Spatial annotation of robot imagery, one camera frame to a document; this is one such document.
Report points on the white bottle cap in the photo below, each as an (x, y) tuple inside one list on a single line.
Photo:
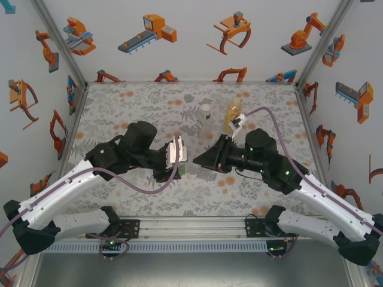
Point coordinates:
[(206, 107)]

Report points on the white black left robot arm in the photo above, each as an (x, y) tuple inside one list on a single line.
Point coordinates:
[(60, 188)]

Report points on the floral printed table mat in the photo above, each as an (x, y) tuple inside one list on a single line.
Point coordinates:
[(194, 197)]

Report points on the yellow tea plastic bottle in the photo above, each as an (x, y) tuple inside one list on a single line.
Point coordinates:
[(232, 115)]

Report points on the clear bottle white green label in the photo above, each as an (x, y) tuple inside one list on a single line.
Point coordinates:
[(207, 125)]

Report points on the pale yellow bottle cap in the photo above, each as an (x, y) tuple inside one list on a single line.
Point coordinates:
[(237, 100)]

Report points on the small green clear bottle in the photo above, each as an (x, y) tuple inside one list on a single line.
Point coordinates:
[(183, 170)]

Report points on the aluminium side rail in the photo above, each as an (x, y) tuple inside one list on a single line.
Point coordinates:
[(71, 137), (311, 134)]

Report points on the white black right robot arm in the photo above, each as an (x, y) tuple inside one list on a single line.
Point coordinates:
[(329, 197)]

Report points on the aluminium frame post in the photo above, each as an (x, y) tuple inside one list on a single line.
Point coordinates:
[(324, 42), (62, 42)]

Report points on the aluminium table edge rail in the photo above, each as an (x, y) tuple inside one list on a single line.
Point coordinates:
[(191, 228)]

